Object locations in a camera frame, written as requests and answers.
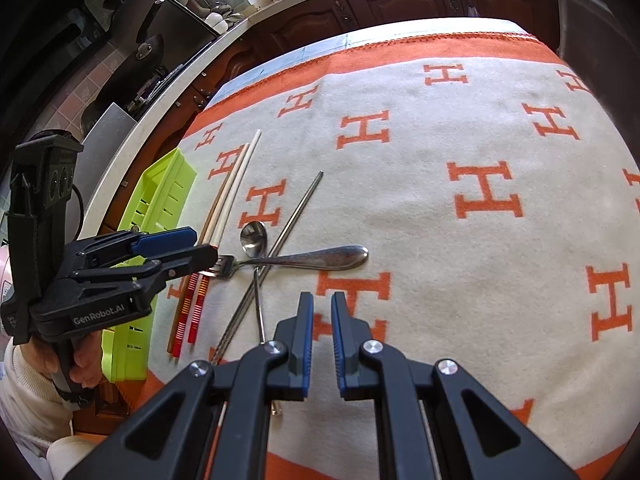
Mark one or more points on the steel fork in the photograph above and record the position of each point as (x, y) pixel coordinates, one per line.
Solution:
(325, 256)

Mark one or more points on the stainless steel appliance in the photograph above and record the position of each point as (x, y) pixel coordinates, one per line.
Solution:
(595, 35)

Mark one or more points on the steel chopstick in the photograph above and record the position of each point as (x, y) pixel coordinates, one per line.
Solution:
(295, 212)

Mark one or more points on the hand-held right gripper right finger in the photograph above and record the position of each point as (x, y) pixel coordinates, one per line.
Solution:
(340, 340)

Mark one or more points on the lime green plastic tray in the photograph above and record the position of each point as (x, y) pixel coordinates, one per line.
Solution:
(165, 185)

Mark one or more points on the black glass panel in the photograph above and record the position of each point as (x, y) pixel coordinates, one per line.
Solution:
(175, 25)

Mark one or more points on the person's left hand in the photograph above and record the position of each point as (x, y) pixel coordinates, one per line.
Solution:
(90, 360)

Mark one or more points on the orange and beige printed blanket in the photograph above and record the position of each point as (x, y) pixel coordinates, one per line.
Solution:
(450, 285)

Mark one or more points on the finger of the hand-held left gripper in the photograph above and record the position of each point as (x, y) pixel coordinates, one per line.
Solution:
(190, 260)
(165, 240)

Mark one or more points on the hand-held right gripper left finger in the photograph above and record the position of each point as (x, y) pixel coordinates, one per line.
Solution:
(306, 340)

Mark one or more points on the grey metal plate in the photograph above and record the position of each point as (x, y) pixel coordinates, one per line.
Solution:
(107, 135)

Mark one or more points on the person's left forearm white sleeve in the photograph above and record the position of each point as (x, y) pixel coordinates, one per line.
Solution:
(25, 410)

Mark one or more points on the small thin steel spoon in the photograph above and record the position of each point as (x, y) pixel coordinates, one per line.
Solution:
(253, 237)

